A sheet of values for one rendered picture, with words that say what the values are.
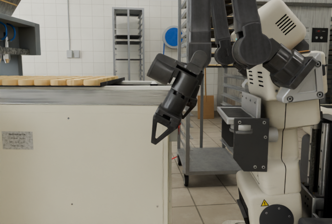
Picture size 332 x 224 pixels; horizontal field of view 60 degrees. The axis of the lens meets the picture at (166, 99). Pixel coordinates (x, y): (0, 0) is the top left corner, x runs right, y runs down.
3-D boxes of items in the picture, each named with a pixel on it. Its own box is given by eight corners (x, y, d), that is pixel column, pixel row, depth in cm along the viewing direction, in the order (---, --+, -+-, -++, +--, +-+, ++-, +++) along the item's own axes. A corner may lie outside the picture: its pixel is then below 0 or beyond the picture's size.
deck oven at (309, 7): (237, 130, 426) (242, -11, 401) (214, 115, 544) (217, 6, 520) (335, 127, 444) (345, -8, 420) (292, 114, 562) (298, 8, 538)
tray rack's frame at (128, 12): (113, 116, 512) (111, 14, 491) (142, 116, 521) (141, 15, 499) (113, 124, 450) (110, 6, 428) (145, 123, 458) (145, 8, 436)
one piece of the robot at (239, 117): (257, 146, 111) (259, 90, 108) (281, 173, 84) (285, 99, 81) (215, 145, 112) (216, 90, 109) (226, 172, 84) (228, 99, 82)
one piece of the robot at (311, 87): (315, 96, 75) (311, 53, 74) (324, 98, 70) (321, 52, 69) (276, 101, 76) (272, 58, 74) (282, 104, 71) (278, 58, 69)
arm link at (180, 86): (201, 77, 71) (200, 76, 77) (177, 64, 71) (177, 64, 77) (188, 102, 72) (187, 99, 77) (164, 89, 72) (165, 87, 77)
